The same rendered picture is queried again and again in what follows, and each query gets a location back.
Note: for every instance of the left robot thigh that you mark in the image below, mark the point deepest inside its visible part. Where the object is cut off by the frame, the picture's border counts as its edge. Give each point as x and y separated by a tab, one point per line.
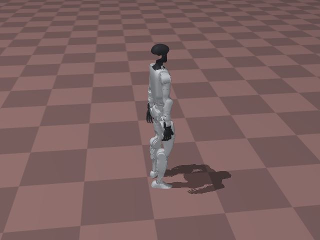
156	141

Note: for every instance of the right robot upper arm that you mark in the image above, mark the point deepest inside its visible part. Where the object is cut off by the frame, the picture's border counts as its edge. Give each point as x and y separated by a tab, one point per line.
165	80

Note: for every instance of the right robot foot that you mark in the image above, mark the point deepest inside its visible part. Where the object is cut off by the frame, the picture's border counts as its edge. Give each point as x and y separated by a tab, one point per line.
164	185

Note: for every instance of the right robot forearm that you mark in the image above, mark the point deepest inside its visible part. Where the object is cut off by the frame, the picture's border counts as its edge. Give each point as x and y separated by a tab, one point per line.
167	112

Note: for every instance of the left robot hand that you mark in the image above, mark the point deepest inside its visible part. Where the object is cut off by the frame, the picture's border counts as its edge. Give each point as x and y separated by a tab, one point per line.
148	115

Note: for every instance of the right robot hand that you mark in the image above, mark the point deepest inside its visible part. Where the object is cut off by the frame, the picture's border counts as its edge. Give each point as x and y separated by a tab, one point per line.
167	132

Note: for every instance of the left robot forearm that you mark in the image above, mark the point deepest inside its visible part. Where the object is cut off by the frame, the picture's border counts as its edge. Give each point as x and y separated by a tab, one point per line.
150	99

